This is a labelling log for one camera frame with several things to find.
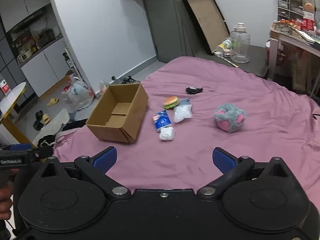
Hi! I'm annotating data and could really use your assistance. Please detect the pink bed sheet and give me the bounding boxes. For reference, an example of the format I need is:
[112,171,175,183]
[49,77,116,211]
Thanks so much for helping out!
[52,56,320,195]

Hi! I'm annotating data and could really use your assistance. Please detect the leaning black framed board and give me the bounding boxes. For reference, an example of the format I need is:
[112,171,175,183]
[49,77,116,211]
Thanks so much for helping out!
[181,0,231,56]

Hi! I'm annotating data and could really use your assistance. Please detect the white kitchen cabinet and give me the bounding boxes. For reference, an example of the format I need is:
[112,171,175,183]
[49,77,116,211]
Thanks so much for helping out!
[0,0,75,98]

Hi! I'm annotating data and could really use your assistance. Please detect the grey drawer organizer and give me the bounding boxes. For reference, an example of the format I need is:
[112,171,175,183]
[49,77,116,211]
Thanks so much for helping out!
[277,0,304,22]

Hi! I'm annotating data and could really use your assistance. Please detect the small clear plastic bag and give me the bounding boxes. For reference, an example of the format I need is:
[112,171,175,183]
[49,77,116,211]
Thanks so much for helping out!
[99,80,111,95]

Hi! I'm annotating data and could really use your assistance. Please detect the clear plastic water jug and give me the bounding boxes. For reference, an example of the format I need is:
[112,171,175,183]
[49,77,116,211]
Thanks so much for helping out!
[230,23,251,64]

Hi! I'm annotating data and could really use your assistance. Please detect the thin wooden stick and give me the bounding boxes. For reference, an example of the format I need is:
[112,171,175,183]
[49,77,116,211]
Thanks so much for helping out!
[221,56,239,68]

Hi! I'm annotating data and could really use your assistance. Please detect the white tissue packet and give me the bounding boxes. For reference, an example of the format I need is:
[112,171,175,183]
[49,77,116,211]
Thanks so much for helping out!
[159,126,175,141]

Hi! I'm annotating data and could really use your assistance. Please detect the grey wardrobe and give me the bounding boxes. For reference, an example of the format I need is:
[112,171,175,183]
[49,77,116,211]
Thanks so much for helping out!
[143,0,203,63]

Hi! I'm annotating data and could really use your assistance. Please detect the black plush toy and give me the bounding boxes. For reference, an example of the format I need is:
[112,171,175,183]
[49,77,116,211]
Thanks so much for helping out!
[185,86,204,95]

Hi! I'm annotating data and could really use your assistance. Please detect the grey fluffy paw plush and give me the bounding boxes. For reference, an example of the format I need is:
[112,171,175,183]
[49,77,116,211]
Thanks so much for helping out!
[213,103,247,134]

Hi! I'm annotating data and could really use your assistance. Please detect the round white table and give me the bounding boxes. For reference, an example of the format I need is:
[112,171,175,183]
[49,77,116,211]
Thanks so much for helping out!
[0,82,38,148]

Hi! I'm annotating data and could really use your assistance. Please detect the white desk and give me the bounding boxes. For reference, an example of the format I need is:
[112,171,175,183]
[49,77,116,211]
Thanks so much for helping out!
[268,27,320,98]

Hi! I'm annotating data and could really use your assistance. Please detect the burger plush toy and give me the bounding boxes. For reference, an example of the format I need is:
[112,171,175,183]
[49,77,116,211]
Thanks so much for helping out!
[163,96,180,110]

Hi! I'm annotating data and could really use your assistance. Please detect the white towel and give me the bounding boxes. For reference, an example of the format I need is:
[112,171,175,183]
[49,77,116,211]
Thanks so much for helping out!
[33,108,71,144]

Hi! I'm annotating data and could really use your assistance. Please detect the large white plastic bag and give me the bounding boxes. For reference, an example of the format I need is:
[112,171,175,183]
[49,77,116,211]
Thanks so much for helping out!
[67,76,95,112]

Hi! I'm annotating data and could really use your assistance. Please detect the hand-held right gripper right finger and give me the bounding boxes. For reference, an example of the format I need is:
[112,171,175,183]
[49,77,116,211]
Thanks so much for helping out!
[197,147,292,200]

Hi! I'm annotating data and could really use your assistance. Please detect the brown cardboard box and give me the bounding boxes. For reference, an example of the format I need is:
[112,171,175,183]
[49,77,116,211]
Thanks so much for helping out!
[86,83,149,144]

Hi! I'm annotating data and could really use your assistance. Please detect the yellow and white canister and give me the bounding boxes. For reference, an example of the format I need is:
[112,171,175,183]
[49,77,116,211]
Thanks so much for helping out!
[217,38,233,54]

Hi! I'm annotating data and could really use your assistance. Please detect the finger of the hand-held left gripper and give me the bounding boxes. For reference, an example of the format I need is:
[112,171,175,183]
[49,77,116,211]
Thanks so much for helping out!
[0,144,33,152]
[30,145,54,161]

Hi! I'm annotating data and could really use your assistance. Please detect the person's left hand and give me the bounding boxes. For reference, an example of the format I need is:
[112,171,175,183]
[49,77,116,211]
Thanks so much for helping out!
[0,187,13,221]

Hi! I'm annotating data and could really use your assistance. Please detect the grey sneaker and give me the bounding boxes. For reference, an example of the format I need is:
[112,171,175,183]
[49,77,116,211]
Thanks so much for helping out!
[119,75,141,85]

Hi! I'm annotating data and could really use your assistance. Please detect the black slippers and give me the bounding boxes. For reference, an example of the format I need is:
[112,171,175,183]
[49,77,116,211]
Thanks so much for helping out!
[33,110,45,131]

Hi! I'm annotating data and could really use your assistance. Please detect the black clothing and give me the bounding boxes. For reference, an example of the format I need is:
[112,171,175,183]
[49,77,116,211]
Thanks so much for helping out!
[62,118,88,132]

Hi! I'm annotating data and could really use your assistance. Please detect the blue tissue packet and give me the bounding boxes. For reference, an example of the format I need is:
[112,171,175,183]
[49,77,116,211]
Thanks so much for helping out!
[153,110,173,133]

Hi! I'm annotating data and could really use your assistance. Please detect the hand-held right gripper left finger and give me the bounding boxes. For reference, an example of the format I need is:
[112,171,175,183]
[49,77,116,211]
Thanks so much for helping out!
[37,146,132,200]

